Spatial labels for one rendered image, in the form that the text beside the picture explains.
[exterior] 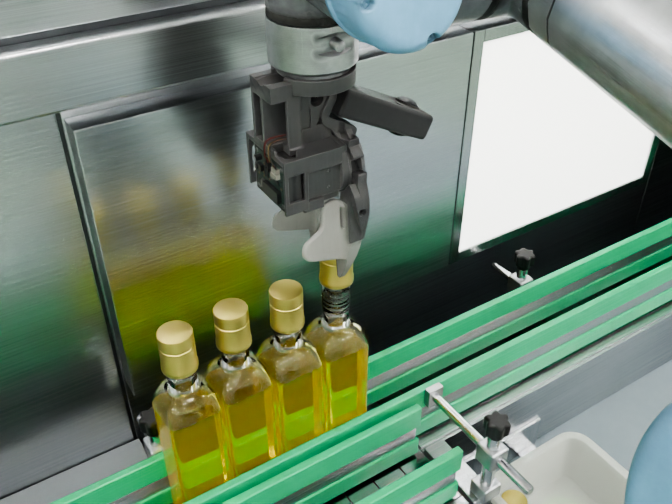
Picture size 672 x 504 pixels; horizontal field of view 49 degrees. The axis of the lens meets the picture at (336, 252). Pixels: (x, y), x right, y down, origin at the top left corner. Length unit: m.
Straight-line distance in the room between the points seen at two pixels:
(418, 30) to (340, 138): 0.19
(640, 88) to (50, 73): 0.47
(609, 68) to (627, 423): 0.83
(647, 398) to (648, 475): 1.00
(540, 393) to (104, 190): 0.65
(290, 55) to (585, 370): 0.70
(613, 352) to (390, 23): 0.79
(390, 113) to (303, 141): 0.08
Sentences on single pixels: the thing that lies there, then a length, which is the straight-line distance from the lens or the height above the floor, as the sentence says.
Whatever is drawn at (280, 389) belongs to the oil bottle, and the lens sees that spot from 0.78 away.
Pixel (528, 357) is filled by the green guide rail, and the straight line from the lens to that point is 1.04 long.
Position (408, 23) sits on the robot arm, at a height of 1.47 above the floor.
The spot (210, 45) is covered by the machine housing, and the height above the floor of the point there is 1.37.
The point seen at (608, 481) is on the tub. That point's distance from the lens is 1.07.
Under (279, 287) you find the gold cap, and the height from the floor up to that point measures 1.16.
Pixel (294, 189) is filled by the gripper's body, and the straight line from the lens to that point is 0.63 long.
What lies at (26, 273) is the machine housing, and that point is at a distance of 0.80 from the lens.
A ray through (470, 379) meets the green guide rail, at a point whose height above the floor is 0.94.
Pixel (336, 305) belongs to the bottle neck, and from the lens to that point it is 0.76.
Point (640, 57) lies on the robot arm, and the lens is 0.46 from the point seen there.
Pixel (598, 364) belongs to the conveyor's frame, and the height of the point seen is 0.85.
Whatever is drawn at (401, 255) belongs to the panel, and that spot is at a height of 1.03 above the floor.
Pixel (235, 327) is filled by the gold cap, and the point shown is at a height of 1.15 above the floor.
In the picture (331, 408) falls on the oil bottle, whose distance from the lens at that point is 0.84.
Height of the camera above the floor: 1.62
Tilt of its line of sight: 36 degrees down
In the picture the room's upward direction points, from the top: straight up
